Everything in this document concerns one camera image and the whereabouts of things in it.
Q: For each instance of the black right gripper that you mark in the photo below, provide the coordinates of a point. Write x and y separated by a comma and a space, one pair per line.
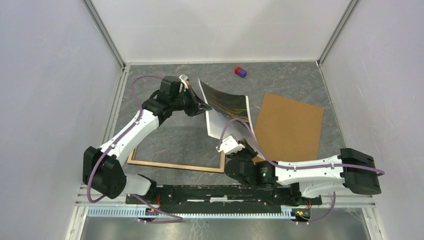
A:
247, 149

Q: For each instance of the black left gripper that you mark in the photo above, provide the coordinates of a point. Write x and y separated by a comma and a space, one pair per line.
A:
197, 105

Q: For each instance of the landscape photo print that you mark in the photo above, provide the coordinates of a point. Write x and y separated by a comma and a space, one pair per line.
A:
225, 107

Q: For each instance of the brown cardboard backing board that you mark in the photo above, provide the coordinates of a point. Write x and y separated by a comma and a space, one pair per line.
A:
288, 130

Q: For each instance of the wooden picture frame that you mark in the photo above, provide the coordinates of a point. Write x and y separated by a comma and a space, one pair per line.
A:
222, 161

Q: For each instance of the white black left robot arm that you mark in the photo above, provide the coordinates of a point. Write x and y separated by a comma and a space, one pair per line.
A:
102, 166

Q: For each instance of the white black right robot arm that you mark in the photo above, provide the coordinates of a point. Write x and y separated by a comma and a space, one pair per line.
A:
350, 169

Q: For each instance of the small wooden cube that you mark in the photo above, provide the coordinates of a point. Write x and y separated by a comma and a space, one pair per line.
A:
188, 84

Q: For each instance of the red purple block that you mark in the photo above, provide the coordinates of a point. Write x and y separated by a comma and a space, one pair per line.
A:
241, 72

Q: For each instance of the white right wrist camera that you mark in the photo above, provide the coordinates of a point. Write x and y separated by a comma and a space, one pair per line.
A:
229, 145

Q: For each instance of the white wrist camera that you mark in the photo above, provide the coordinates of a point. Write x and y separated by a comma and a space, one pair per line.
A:
229, 145
183, 86

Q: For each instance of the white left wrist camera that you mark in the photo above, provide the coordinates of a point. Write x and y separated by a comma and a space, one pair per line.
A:
183, 86

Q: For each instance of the white cable chain strip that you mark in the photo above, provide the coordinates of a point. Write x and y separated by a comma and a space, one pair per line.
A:
145, 212

